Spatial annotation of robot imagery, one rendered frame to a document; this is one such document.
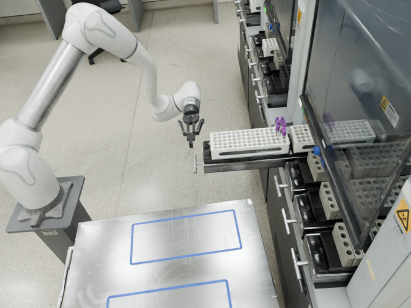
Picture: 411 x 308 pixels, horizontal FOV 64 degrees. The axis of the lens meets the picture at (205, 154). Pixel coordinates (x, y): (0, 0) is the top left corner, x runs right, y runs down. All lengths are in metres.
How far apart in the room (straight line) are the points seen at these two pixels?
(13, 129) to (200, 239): 0.84
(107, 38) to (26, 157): 0.51
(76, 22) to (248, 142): 0.79
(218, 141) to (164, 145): 1.31
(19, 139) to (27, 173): 0.20
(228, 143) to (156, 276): 0.55
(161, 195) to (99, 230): 1.11
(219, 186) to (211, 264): 1.24
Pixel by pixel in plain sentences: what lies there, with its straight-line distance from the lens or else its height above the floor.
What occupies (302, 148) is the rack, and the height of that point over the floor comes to 0.83.
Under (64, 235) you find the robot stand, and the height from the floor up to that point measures 0.58.
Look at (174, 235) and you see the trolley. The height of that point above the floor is 0.82.
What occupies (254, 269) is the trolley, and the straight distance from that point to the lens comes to 1.01.
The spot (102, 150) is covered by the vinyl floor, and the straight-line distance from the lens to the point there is 2.67.
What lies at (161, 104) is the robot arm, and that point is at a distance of 1.66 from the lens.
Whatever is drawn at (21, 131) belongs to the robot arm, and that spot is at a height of 0.95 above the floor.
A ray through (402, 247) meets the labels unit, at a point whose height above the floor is 1.14.
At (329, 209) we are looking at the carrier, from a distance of 1.09.
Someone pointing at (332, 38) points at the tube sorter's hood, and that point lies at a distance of 0.97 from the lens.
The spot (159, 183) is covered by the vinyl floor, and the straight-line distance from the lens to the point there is 2.29.
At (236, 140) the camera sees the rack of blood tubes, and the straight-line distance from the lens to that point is 1.26.
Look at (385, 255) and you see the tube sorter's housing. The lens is 0.83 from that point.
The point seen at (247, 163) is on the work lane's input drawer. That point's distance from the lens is 1.27.
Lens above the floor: 1.75
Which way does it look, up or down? 46 degrees down
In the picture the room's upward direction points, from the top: 8 degrees counter-clockwise
